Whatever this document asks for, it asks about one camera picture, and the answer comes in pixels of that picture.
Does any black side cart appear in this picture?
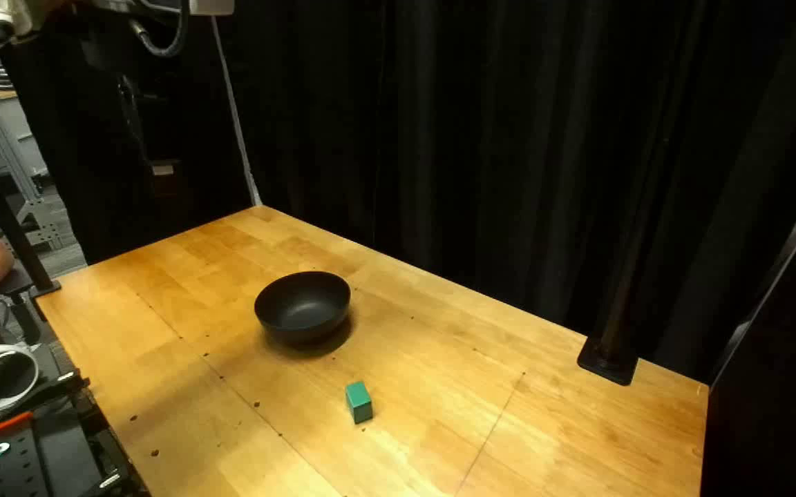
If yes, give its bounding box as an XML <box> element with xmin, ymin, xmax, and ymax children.
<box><xmin>0</xmin><ymin>373</ymin><xmax>152</xmax><ymax>497</ymax></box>

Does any green block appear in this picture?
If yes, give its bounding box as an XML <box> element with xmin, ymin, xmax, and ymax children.
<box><xmin>347</xmin><ymin>380</ymin><xmax>373</xmax><ymax>423</ymax></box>

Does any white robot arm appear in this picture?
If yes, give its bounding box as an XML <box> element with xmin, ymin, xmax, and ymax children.
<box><xmin>0</xmin><ymin>0</ymin><xmax>238</xmax><ymax>57</ymax></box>

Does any dark monitor panel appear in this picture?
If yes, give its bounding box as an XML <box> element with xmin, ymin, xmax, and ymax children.
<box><xmin>699</xmin><ymin>228</ymin><xmax>796</xmax><ymax>497</ymax></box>

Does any black post base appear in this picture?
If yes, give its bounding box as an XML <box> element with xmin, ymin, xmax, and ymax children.
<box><xmin>578</xmin><ymin>337</ymin><xmax>638</xmax><ymax>387</ymax></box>

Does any black bowl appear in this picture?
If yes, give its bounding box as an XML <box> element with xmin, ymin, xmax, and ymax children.
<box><xmin>256</xmin><ymin>271</ymin><xmax>352</xmax><ymax>348</ymax></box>

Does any black curtain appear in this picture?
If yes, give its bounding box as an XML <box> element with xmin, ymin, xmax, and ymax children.
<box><xmin>4</xmin><ymin>0</ymin><xmax>796</xmax><ymax>379</ymax></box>

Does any orange handled tool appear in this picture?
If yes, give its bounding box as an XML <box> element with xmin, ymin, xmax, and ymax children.
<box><xmin>0</xmin><ymin>409</ymin><xmax>34</xmax><ymax>435</ymax></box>

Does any white cable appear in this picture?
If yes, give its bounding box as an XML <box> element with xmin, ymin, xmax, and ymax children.
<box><xmin>209</xmin><ymin>13</ymin><xmax>267</xmax><ymax>209</ymax></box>

